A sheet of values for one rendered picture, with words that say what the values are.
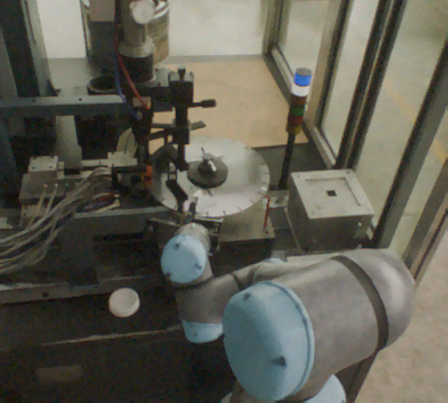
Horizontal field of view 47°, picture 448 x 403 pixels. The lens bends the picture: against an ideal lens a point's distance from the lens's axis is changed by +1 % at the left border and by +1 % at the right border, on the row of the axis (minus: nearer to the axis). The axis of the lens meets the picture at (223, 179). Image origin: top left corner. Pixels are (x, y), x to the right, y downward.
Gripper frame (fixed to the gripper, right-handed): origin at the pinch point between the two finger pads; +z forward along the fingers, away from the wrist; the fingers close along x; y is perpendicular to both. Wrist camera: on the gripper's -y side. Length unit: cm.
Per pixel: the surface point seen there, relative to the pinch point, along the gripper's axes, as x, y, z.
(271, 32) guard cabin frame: 64, 14, 112
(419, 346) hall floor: -57, 87, 85
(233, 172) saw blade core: 11.2, 7.4, 15.2
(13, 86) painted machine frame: 27, -64, 38
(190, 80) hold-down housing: 32.3, -3.3, -7.6
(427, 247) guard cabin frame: 1, 54, -1
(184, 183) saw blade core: 7.4, -4.5, 9.6
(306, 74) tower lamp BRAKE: 38.7, 23.4, 18.7
